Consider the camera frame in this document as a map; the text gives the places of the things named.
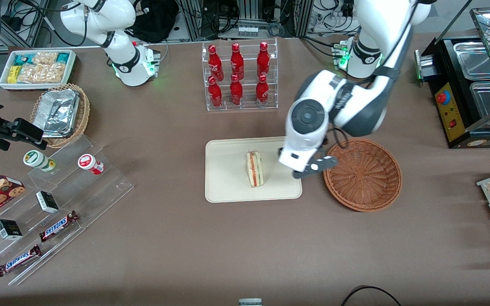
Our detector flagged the red cola bottle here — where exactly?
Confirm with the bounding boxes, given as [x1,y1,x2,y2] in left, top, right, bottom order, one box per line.
[231,42,245,81]
[256,74,269,107]
[230,74,243,106]
[208,44,224,82]
[257,41,271,79]
[208,76,223,108]

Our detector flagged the black cable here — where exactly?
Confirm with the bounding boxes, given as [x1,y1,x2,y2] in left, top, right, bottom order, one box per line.
[341,286,403,306]

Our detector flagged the aluminium profile rack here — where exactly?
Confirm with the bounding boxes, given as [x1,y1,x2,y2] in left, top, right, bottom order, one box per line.
[177,0,313,41]

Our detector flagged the clear acrylic bottle rack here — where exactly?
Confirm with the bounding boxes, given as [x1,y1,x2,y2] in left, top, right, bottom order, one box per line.
[202,37,279,112]

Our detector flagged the clear bag of snacks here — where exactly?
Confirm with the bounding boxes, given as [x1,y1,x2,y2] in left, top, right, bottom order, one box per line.
[30,51,59,65]
[17,63,66,84]

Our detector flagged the small black box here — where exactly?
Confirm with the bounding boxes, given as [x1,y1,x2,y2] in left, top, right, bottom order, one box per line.
[35,191,60,214]
[0,219,23,241]

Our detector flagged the green lidded cup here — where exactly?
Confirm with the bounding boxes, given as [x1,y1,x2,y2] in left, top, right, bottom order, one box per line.
[23,150,57,173]

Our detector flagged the light tan wicker basket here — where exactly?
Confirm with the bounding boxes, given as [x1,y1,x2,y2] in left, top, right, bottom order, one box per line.
[29,83,91,149]

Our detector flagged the Snickers chocolate bar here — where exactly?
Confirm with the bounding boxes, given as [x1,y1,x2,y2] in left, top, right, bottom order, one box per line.
[0,244,42,278]
[39,210,80,243]

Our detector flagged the beige plastic tray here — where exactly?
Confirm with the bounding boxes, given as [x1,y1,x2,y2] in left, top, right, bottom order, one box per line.
[205,136,303,204]

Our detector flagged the red lidded cup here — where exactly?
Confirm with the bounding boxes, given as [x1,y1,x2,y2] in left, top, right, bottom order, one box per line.
[77,154,105,176]

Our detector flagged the triangular sandwich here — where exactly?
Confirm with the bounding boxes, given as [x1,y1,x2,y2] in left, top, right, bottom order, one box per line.
[246,150,264,188]

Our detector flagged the black hot food display case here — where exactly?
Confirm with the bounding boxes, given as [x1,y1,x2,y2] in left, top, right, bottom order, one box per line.
[413,6,490,149]

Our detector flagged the aluminium foil container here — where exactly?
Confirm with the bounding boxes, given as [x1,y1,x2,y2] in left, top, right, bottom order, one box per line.
[31,88,80,138]

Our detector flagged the black bag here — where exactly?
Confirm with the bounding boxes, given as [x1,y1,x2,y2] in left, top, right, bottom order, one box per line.
[127,0,180,44]

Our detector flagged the white rectangular snack container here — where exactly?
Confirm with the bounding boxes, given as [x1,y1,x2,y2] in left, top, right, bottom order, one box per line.
[0,49,77,91]

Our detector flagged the clear acrylic stepped stand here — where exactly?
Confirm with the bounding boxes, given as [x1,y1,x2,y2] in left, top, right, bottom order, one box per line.
[0,134,134,286]

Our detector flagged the brown wicker basket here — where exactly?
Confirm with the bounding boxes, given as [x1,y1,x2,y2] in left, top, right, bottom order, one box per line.
[323,138,403,213]

